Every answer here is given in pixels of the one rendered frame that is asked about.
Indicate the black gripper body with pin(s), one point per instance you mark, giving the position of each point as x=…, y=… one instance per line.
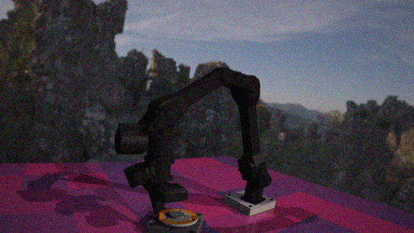
x=165, y=191

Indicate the orange round plate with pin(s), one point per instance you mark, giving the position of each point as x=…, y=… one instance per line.
x=189, y=219

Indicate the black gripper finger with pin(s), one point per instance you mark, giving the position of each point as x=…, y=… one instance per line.
x=158, y=205
x=151, y=198

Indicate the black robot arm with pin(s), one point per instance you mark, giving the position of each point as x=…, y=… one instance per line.
x=150, y=132

